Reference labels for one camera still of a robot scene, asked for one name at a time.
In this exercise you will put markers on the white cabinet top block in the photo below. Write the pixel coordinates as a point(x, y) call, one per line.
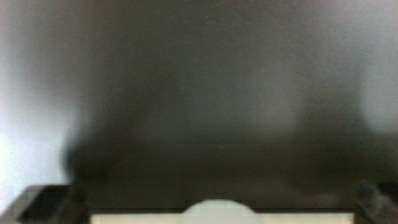
point(224, 212)

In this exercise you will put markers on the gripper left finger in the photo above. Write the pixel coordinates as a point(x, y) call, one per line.
point(57, 206)

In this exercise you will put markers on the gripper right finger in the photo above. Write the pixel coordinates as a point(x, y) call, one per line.
point(377, 203)

